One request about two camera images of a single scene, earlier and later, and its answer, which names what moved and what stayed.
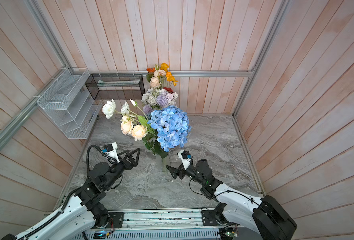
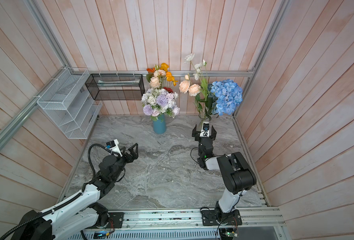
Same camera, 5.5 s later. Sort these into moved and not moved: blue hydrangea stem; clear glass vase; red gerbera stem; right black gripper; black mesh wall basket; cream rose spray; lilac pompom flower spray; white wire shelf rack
Moved: cream rose spray; blue hydrangea stem; clear glass vase; right black gripper
Not moved: white wire shelf rack; red gerbera stem; lilac pompom flower spray; black mesh wall basket
